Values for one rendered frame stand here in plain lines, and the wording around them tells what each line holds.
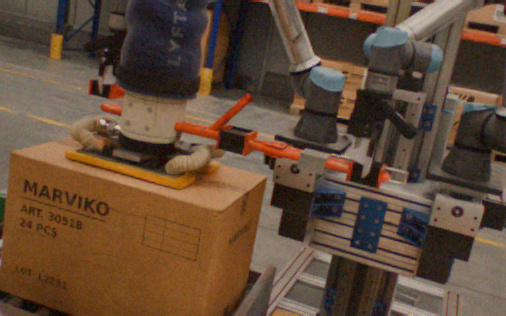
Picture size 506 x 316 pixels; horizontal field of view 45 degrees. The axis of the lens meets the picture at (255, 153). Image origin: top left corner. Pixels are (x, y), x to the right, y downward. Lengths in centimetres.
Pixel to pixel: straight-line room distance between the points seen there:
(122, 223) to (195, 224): 20
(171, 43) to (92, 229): 52
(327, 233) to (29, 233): 95
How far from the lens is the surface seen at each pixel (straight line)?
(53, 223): 170
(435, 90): 216
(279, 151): 157
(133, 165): 162
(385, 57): 149
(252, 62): 1045
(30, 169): 170
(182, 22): 158
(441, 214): 187
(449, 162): 200
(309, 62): 213
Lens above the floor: 143
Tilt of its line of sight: 13 degrees down
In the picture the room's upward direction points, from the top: 11 degrees clockwise
